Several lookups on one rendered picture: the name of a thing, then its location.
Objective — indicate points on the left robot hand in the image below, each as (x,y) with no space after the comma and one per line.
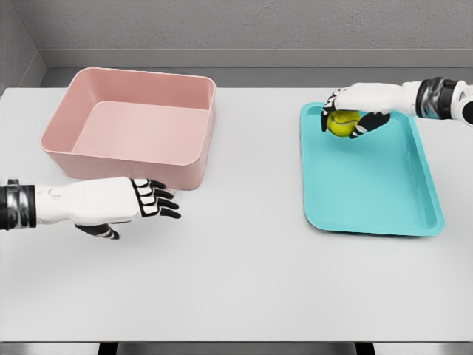
(107,199)

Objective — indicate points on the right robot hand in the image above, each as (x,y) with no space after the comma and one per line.
(366,97)

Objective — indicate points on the yellow tennis ball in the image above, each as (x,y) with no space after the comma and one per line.
(341,124)

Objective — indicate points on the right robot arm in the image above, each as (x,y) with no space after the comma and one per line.
(436,99)

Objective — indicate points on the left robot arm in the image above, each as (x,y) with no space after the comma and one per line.
(33,205)

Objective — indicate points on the pink basket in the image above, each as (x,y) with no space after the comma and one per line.
(140,129)

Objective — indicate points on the blue tray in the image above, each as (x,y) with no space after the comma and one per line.
(369,177)

